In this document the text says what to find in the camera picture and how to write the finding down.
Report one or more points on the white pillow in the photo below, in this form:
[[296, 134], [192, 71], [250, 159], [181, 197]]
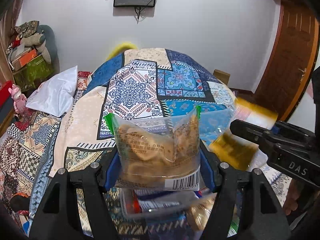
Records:
[[55, 96]]

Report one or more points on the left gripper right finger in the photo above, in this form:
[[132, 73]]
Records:
[[261, 215]]

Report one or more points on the clear plastic storage bin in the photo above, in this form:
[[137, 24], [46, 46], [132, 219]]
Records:
[[151, 215]]

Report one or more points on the patchwork patterned bed quilt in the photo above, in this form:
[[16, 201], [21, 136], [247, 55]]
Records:
[[136, 84]]

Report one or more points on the pink curtain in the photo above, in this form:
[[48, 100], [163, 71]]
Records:
[[10, 10]]

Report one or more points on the green edged biscuit packet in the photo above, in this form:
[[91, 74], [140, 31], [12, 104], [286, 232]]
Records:
[[158, 154]]

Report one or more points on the wooden bed post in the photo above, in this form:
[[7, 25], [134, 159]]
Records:
[[222, 76]]

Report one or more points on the red box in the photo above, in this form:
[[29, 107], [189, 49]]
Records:
[[4, 92]]

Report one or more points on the brown wooden door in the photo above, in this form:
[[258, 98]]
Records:
[[292, 59]]

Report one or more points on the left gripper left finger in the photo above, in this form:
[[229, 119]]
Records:
[[73, 205]]

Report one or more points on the yellow white chips packet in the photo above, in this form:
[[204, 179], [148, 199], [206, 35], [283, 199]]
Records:
[[239, 143]]

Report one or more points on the pile of clothes and boxes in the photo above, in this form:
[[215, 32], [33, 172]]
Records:
[[31, 54]]

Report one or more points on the blue white snack bag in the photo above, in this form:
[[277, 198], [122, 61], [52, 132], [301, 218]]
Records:
[[141, 202]]

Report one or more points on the pink toy figure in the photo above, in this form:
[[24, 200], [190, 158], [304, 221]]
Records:
[[19, 99]]

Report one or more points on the orange floss cake packet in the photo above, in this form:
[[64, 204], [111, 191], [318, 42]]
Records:
[[199, 212]]

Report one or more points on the person's right hand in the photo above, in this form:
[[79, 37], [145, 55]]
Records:
[[293, 194]]

